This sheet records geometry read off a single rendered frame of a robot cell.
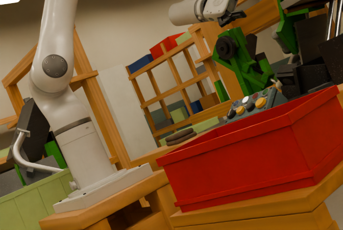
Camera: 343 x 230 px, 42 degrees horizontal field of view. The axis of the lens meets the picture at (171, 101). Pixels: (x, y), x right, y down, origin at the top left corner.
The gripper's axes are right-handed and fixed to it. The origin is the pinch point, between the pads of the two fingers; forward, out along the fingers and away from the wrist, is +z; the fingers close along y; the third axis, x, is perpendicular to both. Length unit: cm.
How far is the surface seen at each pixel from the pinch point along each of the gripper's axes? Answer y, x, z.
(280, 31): -16.7, -4.2, 19.6
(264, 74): -21.1, 10.5, 7.5
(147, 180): -64, -3, -10
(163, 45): 251, 333, -458
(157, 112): 216, 520, -626
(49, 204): -78, 1, -57
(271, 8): 21.6, 28.8, -12.8
